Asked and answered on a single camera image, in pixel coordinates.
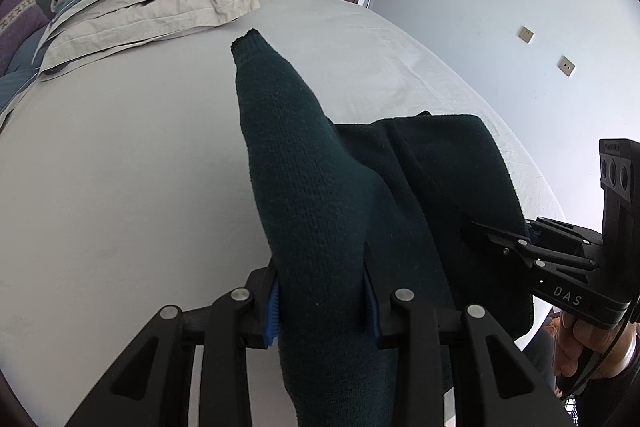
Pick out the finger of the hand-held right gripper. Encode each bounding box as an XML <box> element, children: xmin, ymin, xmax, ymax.
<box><xmin>527</xmin><ymin>217</ymin><xmax>604</xmax><ymax>259</ymax></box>
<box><xmin>460</xmin><ymin>223</ymin><xmax>599</xmax><ymax>276</ymax></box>

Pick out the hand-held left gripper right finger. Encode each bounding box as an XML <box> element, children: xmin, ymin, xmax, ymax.
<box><xmin>362</xmin><ymin>267</ymin><xmax>566</xmax><ymax>427</ymax></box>

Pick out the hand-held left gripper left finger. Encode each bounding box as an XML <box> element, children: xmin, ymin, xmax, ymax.
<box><xmin>65</xmin><ymin>264</ymin><xmax>281</xmax><ymax>427</ymax></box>

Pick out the dark green knit sweater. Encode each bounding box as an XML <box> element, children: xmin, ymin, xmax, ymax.
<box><xmin>230</xmin><ymin>28</ymin><xmax>536</xmax><ymax>427</ymax></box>

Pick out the person's right hand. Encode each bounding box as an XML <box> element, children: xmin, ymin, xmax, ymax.
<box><xmin>552</xmin><ymin>311</ymin><xmax>638</xmax><ymax>380</ymax></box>

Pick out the plain beige pillow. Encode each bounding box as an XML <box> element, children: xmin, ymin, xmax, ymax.
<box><xmin>37</xmin><ymin>0</ymin><xmax>261</xmax><ymax>80</ymax></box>

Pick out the purple patterned cushion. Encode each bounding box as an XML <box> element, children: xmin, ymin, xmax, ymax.
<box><xmin>0</xmin><ymin>0</ymin><xmax>51</xmax><ymax>75</ymax></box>

